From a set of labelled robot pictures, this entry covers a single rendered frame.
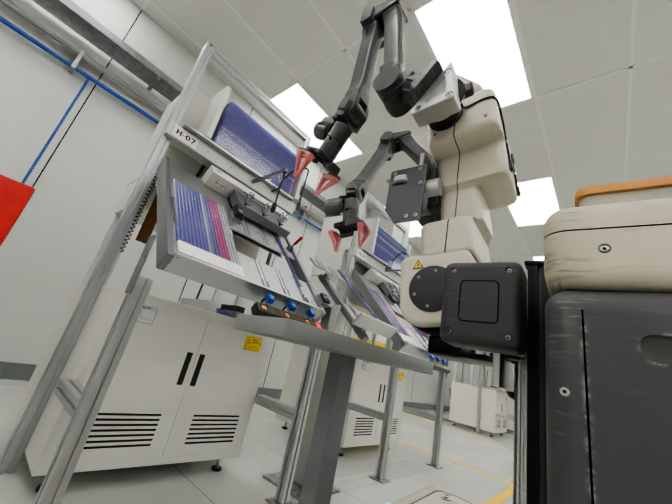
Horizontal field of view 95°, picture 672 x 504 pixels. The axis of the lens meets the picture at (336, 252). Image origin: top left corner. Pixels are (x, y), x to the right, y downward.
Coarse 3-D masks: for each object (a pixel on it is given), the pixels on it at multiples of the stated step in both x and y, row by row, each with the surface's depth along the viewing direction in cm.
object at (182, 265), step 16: (176, 256) 89; (176, 272) 92; (192, 272) 94; (208, 272) 97; (224, 272) 99; (224, 288) 103; (240, 288) 106; (256, 288) 109; (272, 304) 118; (304, 304) 125
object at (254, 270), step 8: (176, 248) 94; (240, 256) 120; (248, 264) 119; (256, 264) 124; (264, 264) 130; (248, 272) 115; (256, 272) 119; (264, 272) 124; (272, 272) 130; (280, 272) 135; (256, 280) 115; (264, 280) 119; (272, 280) 124; (280, 280) 129; (288, 280) 135; (272, 288) 119; (280, 288) 124; (288, 288) 129; (296, 288) 135; (304, 288) 141; (296, 296) 129; (312, 296) 141; (312, 304) 135
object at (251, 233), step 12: (180, 168) 141; (180, 180) 131; (192, 180) 140; (204, 192) 140; (216, 192) 151; (228, 204) 150; (228, 216) 140; (240, 228) 139; (252, 228) 150; (264, 228) 162; (252, 240) 150; (264, 240) 149; (276, 240) 161; (276, 252) 161; (288, 252) 161
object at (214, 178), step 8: (216, 168) 151; (208, 176) 147; (216, 176) 147; (224, 176) 151; (208, 184) 148; (216, 184) 149; (224, 184) 151; (232, 184) 152; (240, 184) 160; (224, 192) 153; (240, 192) 157; (248, 192) 160; (256, 200) 163; (264, 200) 170; (280, 216) 175
